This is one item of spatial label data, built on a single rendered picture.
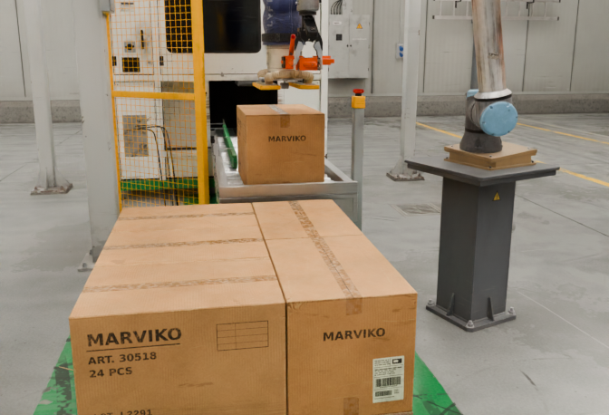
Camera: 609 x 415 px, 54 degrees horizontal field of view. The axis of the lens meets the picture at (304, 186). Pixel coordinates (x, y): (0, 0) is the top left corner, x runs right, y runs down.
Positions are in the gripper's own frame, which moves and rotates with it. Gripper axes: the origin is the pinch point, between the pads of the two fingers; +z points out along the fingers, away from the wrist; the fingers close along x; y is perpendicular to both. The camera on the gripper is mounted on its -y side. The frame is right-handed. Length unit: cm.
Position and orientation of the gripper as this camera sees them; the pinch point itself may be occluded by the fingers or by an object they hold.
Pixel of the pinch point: (308, 62)
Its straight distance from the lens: 246.5
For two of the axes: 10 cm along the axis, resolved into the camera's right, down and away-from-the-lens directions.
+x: -9.8, 0.3, -1.7
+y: -1.7, -2.2, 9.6
